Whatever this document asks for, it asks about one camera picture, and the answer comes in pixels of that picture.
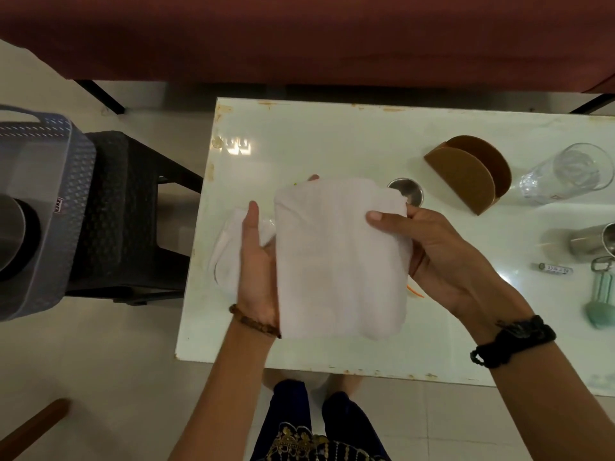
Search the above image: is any person's right hand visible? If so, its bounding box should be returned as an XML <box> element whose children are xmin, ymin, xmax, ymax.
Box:
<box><xmin>366</xmin><ymin>204</ymin><xmax>535</xmax><ymax>344</ymax></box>

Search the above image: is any black plastic stool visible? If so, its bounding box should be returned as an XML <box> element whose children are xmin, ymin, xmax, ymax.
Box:
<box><xmin>64</xmin><ymin>130</ymin><xmax>204</xmax><ymax>306</ymax></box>

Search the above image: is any brown wooden bar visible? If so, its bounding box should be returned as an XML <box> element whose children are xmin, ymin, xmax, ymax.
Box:
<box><xmin>0</xmin><ymin>398</ymin><xmax>72</xmax><ymax>461</ymax></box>

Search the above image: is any maroon bed cover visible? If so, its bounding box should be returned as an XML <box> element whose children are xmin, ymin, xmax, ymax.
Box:
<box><xmin>0</xmin><ymin>0</ymin><xmax>615</xmax><ymax>95</ymax></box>

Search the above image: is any brown bead bracelet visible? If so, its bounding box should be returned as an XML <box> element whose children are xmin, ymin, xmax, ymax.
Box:
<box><xmin>229</xmin><ymin>303</ymin><xmax>282</xmax><ymax>339</ymax></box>

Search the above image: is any steel vessel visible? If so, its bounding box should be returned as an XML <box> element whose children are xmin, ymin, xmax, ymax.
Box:
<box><xmin>0</xmin><ymin>194</ymin><xmax>28</xmax><ymax>275</ymax></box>

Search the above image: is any brown wooden napkin holder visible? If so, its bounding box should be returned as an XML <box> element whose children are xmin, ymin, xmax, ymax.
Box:
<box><xmin>424</xmin><ymin>135</ymin><xmax>513</xmax><ymax>216</ymax></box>

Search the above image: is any mint green bottle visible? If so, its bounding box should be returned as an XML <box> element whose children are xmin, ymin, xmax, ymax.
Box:
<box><xmin>583</xmin><ymin>256</ymin><xmax>615</xmax><ymax>330</ymax></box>

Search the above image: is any steel mug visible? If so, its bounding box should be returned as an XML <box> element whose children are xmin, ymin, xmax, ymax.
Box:
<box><xmin>569</xmin><ymin>222</ymin><xmax>615</xmax><ymax>259</ymax></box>

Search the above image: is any person's right forearm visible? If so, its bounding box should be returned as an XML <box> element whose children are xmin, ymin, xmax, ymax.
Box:
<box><xmin>473</xmin><ymin>331</ymin><xmax>615</xmax><ymax>461</ymax></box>

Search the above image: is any small steel cup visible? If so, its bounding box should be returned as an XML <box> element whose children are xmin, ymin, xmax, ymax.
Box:
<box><xmin>387</xmin><ymin>177</ymin><xmax>425</xmax><ymax>208</ymax></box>

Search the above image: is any black braided wristband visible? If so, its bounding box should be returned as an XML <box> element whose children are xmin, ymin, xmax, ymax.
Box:
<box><xmin>470</xmin><ymin>315</ymin><xmax>557</xmax><ymax>369</ymax></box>

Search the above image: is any dark blue embroidered garment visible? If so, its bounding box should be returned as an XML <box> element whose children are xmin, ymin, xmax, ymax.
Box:
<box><xmin>249</xmin><ymin>378</ymin><xmax>391</xmax><ymax>461</ymax></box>

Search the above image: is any clear drinking glass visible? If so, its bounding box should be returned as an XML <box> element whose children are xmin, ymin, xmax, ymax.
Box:
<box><xmin>518</xmin><ymin>143</ymin><xmax>615</xmax><ymax>206</ymax></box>

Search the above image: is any black metal bed leg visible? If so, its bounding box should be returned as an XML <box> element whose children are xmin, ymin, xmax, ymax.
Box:
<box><xmin>569</xmin><ymin>93</ymin><xmax>615</xmax><ymax>115</ymax></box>
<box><xmin>74</xmin><ymin>80</ymin><xmax>127</xmax><ymax>115</ymax></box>

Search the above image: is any grey plastic basket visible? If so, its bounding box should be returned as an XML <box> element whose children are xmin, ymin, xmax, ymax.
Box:
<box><xmin>0</xmin><ymin>104</ymin><xmax>97</xmax><ymax>323</ymax></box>

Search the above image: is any person's left forearm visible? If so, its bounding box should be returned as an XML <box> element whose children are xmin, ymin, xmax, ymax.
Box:
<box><xmin>168</xmin><ymin>316</ymin><xmax>280</xmax><ymax>461</ymax></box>

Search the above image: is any white cloth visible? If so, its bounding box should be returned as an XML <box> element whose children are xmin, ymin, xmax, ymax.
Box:
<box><xmin>209</xmin><ymin>177</ymin><xmax>414</xmax><ymax>342</ymax></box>

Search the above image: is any person's left hand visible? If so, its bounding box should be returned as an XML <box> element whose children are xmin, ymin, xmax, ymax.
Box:
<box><xmin>231</xmin><ymin>174</ymin><xmax>320</xmax><ymax>333</ymax></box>

